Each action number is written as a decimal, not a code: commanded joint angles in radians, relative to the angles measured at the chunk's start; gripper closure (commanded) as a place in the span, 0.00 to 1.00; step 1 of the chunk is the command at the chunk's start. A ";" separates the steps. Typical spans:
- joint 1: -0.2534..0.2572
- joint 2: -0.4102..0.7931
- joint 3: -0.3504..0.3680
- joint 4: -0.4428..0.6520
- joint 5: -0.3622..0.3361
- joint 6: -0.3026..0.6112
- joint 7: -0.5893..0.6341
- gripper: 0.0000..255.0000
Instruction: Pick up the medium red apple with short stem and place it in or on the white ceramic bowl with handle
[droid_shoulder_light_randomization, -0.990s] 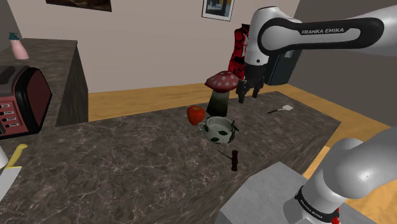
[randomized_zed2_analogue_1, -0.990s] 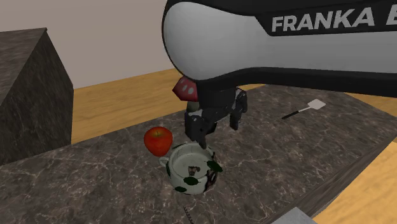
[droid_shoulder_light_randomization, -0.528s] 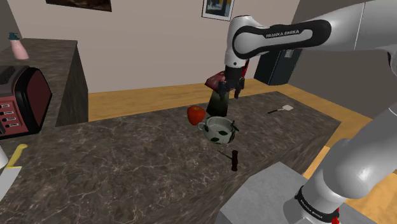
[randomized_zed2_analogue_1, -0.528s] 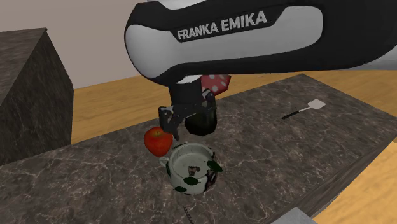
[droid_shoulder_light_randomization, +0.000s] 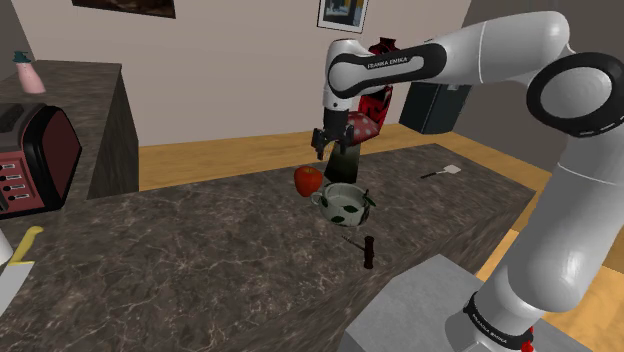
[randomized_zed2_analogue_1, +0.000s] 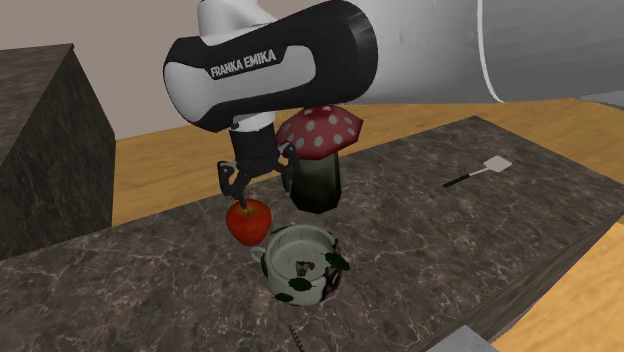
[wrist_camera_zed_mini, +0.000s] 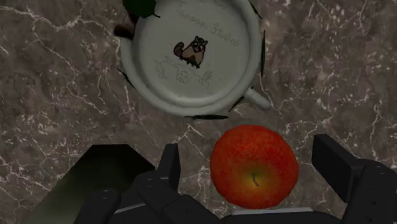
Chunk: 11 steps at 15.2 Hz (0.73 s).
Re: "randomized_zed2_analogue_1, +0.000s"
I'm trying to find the red white-dotted mushroom figure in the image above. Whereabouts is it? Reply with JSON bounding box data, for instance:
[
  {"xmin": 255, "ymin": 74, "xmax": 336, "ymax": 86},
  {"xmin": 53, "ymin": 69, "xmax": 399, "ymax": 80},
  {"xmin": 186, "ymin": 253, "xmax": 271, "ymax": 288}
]
[{"xmin": 275, "ymin": 105, "xmax": 365, "ymax": 215}]

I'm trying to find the small dark spiral object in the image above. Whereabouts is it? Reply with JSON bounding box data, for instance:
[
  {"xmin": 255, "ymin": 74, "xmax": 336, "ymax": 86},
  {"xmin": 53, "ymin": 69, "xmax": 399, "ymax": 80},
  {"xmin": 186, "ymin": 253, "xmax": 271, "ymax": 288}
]
[{"xmin": 286, "ymin": 323, "xmax": 307, "ymax": 352}]

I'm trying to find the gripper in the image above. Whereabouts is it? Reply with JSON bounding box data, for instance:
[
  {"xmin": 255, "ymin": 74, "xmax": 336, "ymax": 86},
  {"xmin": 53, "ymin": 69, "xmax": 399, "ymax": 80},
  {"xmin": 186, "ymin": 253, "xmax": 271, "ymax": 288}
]
[{"xmin": 217, "ymin": 124, "xmax": 301, "ymax": 209}]

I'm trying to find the dark marble cabinet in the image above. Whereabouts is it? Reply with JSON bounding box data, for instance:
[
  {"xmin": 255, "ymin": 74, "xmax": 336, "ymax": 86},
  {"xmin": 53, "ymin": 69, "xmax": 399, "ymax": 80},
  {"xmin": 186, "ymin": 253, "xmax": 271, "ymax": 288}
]
[{"xmin": 0, "ymin": 43, "xmax": 117, "ymax": 262}]

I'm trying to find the grey block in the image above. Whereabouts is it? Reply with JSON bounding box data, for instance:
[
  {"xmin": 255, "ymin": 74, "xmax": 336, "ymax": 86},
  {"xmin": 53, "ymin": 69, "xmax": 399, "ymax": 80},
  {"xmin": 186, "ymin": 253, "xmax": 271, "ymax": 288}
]
[{"xmin": 427, "ymin": 324, "xmax": 499, "ymax": 352}]

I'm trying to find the white cow-print pot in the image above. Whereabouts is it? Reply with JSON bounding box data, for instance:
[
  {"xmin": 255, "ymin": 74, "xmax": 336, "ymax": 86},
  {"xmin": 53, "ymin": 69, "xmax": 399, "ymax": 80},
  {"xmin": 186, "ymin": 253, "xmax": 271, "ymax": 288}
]
[{"xmin": 248, "ymin": 223, "xmax": 352, "ymax": 308}]

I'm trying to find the spatula with black handle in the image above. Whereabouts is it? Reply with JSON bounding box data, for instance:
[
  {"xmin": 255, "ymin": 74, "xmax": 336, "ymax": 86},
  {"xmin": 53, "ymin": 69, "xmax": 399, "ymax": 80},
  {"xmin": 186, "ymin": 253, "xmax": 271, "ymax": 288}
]
[{"xmin": 441, "ymin": 155, "xmax": 514, "ymax": 189}]

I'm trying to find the red apple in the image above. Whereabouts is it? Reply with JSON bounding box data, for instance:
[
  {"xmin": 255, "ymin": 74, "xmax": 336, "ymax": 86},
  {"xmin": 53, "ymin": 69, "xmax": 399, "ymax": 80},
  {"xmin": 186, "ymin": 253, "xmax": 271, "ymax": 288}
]
[{"xmin": 225, "ymin": 198, "xmax": 273, "ymax": 247}]

